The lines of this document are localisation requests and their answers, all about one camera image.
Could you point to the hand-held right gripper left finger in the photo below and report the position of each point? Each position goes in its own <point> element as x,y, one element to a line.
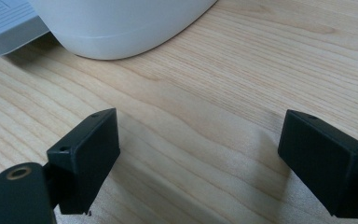
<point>87,161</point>

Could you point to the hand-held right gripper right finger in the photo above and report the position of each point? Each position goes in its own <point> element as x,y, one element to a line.
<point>326,165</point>

